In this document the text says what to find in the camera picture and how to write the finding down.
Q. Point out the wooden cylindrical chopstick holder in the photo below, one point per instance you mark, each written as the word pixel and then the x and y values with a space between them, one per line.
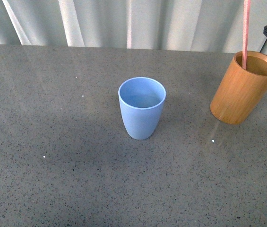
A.
pixel 240 89

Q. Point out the light blue plastic cup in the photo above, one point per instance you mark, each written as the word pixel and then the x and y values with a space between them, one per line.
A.
pixel 141 102

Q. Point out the pink chopstick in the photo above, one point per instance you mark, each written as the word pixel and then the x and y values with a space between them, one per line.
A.
pixel 245 33

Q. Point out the white pleated curtain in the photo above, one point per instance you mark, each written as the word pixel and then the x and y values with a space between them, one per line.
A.
pixel 182 25

